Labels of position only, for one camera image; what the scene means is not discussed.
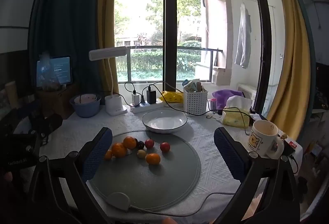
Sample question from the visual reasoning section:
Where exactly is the white textured tablecloth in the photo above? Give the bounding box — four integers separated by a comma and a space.
15, 103, 299, 224

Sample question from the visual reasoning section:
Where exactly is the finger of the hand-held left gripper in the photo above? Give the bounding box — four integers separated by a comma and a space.
38, 112, 63, 137

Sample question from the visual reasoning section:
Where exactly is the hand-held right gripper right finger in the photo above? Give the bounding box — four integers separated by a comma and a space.
213, 126, 301, 224

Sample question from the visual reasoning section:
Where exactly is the blue bowl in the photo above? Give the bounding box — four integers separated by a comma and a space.
70, 94, 101, 118

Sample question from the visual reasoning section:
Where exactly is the white cartoon mug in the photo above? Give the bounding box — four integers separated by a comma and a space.
245, 119, 285, 158

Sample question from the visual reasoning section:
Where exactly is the dark sliding door frame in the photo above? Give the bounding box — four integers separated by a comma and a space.
247, 0, 273, 117

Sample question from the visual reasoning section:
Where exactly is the white plastic basket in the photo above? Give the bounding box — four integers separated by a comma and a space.
183, 88, 208, 117

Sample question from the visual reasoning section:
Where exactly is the black charger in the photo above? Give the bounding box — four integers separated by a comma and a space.
146, 90, 157, 104

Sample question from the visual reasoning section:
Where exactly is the hanging grey garment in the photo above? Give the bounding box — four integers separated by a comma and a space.
234, 2, 252, 69

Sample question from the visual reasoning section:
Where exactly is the long black plug cable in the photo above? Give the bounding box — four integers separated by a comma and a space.
140, 98, 251, 136

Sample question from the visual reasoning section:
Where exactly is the yellow curtain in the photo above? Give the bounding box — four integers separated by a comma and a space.
96, 0, 120, 93
266, 0, 313, 132

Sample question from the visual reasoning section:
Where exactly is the balcony cardboard box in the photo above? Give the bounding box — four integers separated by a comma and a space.
212, 66, 233, 86

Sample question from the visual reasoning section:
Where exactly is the yellow tissue pack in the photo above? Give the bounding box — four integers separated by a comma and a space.
221, 96, 253, 128

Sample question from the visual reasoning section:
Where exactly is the black balcony railing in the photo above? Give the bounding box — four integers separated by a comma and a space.
116, 45, 224, 83

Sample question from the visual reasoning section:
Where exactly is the yellow wipes packet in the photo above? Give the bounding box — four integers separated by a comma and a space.
158, 90, 184, 103

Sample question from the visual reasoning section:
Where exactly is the red black small box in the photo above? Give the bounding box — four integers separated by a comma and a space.
283, 137, 299, 156

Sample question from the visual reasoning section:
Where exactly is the tablet screen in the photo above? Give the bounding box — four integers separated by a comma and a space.
36, 55, 72, 87

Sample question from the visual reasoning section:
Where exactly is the grey round mat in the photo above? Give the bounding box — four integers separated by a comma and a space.
87, 129, 201, 211

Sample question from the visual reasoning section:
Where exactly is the white desk lamp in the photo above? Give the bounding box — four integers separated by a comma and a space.
89, 47, 128, 116

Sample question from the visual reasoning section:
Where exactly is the white round plate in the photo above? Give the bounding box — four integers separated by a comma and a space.
142, 109, 188, 134

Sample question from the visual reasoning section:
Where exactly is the white power strip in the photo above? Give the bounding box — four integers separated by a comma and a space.
130, 101, 165, 113

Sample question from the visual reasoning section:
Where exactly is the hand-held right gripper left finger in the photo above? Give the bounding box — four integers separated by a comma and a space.
26, 126, 114, 224

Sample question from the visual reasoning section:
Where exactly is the white charger's black cable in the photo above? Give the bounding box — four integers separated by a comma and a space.
125, 81, 137, 94

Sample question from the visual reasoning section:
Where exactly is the dark window frame post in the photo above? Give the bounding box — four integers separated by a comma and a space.
163, 0, 178, 91

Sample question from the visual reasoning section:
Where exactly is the purple cloth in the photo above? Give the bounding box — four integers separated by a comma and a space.
212, 89, 244, 111

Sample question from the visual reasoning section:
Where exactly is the teal curtain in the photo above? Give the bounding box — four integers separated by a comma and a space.
28, 0, 103, 101

